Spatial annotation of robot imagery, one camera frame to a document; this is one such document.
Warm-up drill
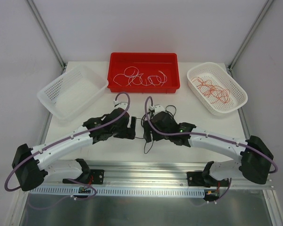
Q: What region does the aluminium mounting rail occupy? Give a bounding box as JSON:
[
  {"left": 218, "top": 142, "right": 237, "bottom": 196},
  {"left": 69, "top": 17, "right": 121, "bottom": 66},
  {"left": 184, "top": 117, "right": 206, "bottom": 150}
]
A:
[{"left": 18, "top": 160, "right": 272, "bottom": 189}]

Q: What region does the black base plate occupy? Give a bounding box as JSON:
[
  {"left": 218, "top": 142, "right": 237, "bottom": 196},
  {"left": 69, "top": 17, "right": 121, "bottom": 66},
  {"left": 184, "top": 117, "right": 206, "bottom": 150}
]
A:
[
  {"left": 62, "top": 169, "right": 105, "bottom": 185},
  {"left": 186, "top": 171, "right": 205, "bottom": 186}
]

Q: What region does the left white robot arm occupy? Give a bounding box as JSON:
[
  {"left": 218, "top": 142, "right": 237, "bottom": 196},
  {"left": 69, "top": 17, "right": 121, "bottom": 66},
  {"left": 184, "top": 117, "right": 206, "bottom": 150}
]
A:
[{"left": 12, "top": 108, "right": 136, "bottom": 191}]

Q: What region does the red thin wire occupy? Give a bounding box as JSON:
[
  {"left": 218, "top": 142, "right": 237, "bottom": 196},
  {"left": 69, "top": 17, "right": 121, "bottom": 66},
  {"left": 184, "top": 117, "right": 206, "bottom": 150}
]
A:
[{"left": 192, "top": 75, "right": 231, "bottom": 104}]

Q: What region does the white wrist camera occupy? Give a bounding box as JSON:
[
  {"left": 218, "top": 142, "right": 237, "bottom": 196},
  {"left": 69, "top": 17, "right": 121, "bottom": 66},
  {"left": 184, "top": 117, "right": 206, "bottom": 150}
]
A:
[
  {"left": 113, "top": 100, "right": 128, "bottom": 110},
  {"left": 149, "top": 105, "right": 166, "bottom": 115}
]

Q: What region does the translucent white rectangular basket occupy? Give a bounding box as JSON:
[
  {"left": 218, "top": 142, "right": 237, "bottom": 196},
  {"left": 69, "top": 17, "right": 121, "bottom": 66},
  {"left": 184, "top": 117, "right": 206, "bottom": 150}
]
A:
[{"left": 37, "top": 65, "right": 108, "bottom": 121}]

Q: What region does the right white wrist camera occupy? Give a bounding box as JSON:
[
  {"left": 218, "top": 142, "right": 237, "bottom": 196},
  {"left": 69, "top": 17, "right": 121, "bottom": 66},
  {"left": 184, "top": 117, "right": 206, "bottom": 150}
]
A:
[{"left": 149, "top": 105, "right": 166, "bottom": 115}]

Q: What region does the red plastic bin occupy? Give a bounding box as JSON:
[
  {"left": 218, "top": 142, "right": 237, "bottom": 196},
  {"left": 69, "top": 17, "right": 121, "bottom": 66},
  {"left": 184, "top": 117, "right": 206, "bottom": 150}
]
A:
[{"left": 108, "top": 52, "right": 180, "bottom": 94}]

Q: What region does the white slotted cable duct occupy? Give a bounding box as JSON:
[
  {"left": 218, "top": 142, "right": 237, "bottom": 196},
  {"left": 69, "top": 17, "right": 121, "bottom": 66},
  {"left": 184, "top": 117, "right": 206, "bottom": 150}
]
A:
[{"left": 30, "top": 186, "right": 205, "bottom": 198}]

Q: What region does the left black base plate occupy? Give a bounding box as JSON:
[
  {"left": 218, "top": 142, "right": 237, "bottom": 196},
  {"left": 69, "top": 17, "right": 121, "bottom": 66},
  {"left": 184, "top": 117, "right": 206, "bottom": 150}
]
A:
[{"left": 62, "top": 169, "right": 105, "bottom": 185}]

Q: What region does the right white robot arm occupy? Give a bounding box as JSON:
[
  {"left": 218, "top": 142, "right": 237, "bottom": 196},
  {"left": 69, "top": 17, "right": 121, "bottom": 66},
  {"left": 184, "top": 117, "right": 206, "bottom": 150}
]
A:
[{"left": 143, "top": 111, "right": 274, "bottom": 186}]

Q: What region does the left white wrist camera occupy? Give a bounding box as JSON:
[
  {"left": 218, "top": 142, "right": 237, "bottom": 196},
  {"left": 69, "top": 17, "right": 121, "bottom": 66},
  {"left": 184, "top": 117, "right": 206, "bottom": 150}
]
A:
[{"left": 113, "top": 100, "right": 128, "bottom": 110}]

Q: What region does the orange thin wire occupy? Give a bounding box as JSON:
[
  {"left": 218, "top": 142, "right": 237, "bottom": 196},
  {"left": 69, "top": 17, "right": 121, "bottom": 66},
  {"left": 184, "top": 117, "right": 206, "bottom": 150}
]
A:
[{"left": 202, "top": 82, "right": 231, "bottom": 104}]

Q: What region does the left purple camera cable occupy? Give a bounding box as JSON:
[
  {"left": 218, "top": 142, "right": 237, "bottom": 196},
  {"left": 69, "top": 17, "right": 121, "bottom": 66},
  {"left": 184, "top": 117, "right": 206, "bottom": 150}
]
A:
[{"left": 4, "top": 92, "right": 132, "bottom": 193}]

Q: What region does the white oval perforated basket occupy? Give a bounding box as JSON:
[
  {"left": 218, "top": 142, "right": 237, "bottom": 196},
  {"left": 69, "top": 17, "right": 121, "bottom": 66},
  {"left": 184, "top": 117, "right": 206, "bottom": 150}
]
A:
[{"left": 187, "top": 62, "right": 248, "bottom": 116}]

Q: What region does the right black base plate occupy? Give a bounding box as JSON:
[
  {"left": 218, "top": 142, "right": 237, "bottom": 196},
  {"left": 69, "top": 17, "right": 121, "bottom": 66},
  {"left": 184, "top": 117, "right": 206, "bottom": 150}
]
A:
[{"left": 186, "top": 171, "right": 205, "bottom": 186}]

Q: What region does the black USB cable bundle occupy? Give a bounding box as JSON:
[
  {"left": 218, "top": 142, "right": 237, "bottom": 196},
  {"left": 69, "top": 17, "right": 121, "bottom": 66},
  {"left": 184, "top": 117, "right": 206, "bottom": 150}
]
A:
[{"left": 134, "top": 105, "right": 177, "bottom": 155}]

